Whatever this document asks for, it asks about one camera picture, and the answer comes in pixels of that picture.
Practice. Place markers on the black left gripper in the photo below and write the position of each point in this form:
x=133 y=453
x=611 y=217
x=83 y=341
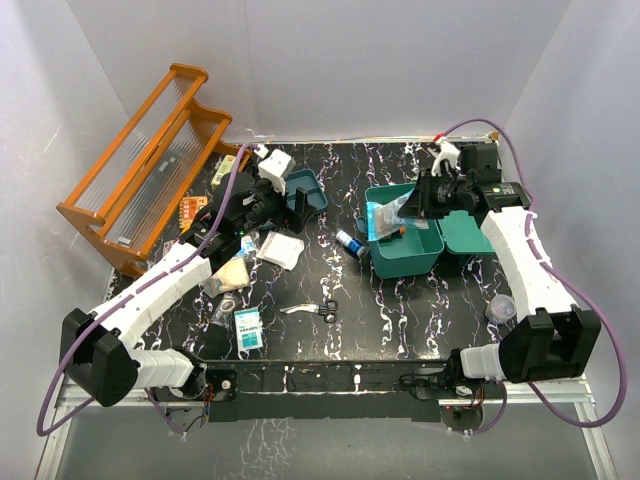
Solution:
x=294 y=222

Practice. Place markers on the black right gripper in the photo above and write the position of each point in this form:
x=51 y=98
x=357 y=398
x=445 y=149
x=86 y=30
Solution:
x=420 y=202

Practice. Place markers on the white gauze pad packet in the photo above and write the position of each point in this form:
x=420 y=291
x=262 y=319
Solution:
x=281 y=250

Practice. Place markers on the light blue cotton swab packet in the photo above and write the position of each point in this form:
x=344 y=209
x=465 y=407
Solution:
x=384 y=219

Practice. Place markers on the amber bottle orange cap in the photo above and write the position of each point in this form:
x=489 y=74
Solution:
x=397 y=234

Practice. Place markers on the teal medicine kit box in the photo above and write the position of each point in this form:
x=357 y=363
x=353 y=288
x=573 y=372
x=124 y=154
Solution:
x=417 y=250

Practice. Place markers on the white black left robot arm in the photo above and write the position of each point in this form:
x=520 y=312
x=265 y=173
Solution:
x=99 y=349

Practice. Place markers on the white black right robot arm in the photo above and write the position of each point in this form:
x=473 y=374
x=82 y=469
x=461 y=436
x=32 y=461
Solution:
x=553 y=337

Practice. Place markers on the dark teal divided tray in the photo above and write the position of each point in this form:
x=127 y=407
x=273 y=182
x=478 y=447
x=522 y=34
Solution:
x=306 y=179

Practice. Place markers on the blue white bandage roll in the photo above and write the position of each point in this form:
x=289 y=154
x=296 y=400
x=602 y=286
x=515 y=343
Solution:
x=351 y=244

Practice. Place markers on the alcohol wipes plastic bag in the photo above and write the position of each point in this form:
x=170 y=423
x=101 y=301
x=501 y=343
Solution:
x=249 y=248

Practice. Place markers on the yellow white small box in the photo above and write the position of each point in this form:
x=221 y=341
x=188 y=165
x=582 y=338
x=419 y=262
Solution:
x=222 y=168

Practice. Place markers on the cream gloves plastic bag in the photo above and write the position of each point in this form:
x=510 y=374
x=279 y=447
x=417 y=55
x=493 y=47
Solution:
x=232 y=276

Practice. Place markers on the orange snack packet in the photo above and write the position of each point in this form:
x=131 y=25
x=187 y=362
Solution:
x=188 y=208

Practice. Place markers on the small clear zip bag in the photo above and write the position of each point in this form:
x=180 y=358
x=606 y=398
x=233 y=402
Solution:
x=224 y=311

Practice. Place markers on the teal white sachet packet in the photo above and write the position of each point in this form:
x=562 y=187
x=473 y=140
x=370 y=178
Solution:
x=248 y=328

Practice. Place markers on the orange wooden shelf rack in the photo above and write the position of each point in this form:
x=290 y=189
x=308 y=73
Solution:
x=127 y=198

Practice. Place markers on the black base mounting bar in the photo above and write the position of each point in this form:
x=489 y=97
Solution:
x=325 y=385

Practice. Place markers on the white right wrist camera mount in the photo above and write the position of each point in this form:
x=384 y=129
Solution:
x=447 y=158

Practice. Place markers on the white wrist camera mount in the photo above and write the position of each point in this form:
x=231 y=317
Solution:
x=447 y=158
x=275 y=168

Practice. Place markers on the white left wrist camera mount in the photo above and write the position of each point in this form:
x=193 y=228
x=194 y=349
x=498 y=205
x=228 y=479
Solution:
x=275 y=168

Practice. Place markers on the black handled scissors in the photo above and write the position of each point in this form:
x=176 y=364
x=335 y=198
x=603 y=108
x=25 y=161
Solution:
x=327 y=310

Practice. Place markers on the aluminium frame rail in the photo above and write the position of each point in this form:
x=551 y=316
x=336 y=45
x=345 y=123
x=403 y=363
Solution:
x=320 y=390

